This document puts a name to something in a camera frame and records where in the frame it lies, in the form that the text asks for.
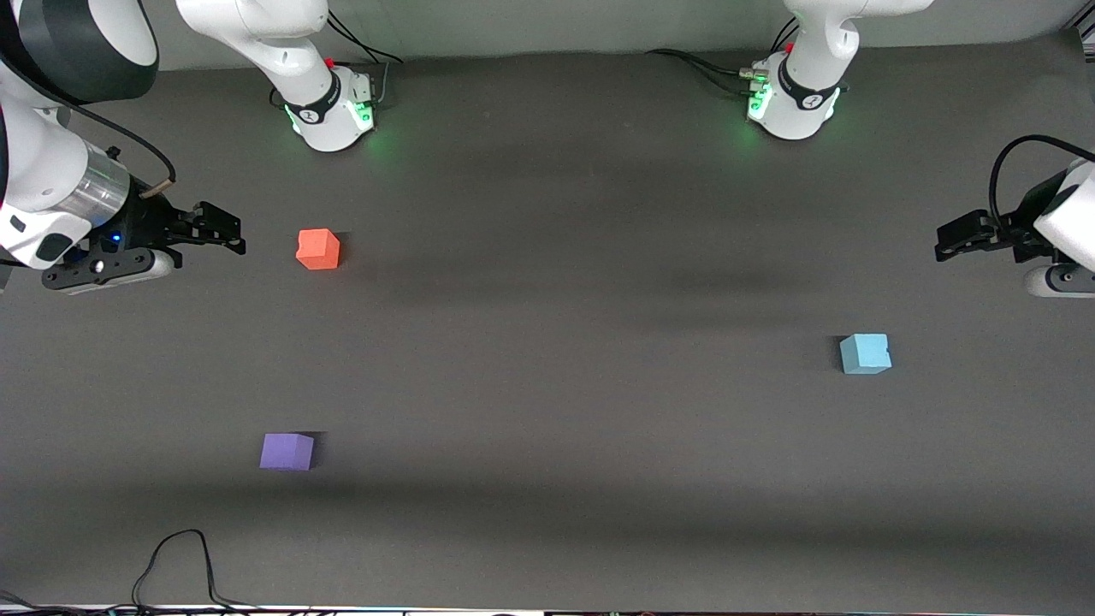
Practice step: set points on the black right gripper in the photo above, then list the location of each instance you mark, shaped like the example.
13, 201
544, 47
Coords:
149, 224

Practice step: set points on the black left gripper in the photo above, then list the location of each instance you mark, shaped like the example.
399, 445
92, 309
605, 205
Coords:
1015, 232

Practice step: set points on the light blue foam block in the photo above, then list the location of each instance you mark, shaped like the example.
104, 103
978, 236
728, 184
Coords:
864, 354

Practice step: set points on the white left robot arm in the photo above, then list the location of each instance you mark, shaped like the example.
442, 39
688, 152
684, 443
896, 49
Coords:
808, 51

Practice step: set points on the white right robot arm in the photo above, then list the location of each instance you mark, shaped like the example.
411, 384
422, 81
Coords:
43, 154

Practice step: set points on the orange foam block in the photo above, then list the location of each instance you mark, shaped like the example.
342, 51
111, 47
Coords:
318, 250

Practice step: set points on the purple foam block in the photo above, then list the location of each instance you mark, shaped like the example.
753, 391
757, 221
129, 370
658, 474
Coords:
287, 452

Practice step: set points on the aluminium frame rail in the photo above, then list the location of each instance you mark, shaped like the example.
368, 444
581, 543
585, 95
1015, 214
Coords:
1086, 32

